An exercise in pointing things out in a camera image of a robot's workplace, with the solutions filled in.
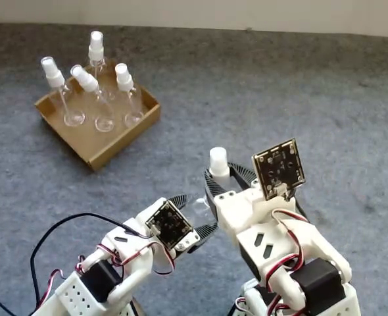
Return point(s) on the cardboard box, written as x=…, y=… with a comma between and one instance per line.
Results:
x=92, y=145

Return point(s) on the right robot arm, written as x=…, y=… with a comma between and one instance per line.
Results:
x=319, y=283

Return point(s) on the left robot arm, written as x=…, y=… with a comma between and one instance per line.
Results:
x=77, y=293

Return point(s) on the clear spray bottle white top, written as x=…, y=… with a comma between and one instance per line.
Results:
x=96, y=46
x=52, y=74
x=124, y=79
x=85, y=80

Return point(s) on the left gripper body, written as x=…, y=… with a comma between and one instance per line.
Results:
x=131, y=243

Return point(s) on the clear plastic bottle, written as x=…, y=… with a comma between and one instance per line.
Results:
x=196, y=210

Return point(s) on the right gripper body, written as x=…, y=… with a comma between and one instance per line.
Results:
x=273, y=240

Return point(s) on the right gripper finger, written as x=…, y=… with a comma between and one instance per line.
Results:
x=202, y=232
x=211, y=197
x=245, y=174

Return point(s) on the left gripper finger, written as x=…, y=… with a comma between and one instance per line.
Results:
x=179, y=201

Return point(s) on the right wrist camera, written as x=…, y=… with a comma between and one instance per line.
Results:
x=279, y=168

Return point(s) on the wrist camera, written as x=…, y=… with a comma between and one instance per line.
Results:
x=279, y=168
x=169, y=224

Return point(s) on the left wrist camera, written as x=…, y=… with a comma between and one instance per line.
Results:
x=169, y=224

